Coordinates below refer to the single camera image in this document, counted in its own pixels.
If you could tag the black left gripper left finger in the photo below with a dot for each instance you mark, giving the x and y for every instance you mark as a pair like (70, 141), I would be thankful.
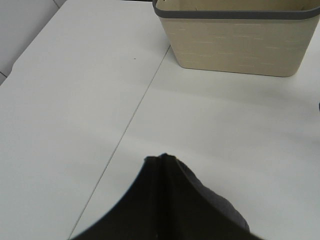
(135, 215)

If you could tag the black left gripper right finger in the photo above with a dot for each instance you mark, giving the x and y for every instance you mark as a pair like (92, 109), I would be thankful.
(194, 218)

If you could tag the dark grey towel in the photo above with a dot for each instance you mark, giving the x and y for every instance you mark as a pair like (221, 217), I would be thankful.
(216, 200)

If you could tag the beige basket grey rim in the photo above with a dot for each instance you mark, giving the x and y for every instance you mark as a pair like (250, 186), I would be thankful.
(259, 37)

